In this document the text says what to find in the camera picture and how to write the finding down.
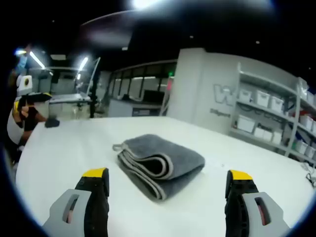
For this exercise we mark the grey plush towel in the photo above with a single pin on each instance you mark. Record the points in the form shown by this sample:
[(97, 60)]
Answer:
[(153, 148)]

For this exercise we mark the small black object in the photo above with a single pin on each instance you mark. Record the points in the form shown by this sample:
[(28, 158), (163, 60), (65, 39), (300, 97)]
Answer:
[(52, 123)]

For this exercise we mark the ceiling tube light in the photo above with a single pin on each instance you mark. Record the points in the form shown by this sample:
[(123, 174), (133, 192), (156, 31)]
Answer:
[(37, 60), (83, 64)]

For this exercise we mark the black pole stand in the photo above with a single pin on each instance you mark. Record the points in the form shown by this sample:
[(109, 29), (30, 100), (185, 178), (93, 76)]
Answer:
[(93, 96)]

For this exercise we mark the grey counter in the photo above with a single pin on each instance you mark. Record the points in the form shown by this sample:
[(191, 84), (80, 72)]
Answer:
[(128, 108)]

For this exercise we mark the row of white storage bins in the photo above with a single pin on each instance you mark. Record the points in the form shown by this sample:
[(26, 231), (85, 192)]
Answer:
[(261, 97)]

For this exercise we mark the black monitor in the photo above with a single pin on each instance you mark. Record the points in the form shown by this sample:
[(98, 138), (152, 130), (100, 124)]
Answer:
[(153, 95)]

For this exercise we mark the grey metal shelf rack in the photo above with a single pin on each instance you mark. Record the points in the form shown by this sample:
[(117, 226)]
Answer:
[(297, 103)]

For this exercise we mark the pink sign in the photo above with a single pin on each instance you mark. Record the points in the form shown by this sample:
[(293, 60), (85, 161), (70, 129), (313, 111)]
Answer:
[(169, 85)]

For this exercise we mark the bright round ceiling light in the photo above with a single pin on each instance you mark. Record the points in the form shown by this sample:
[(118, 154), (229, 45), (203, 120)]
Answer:
[(145, 3)]

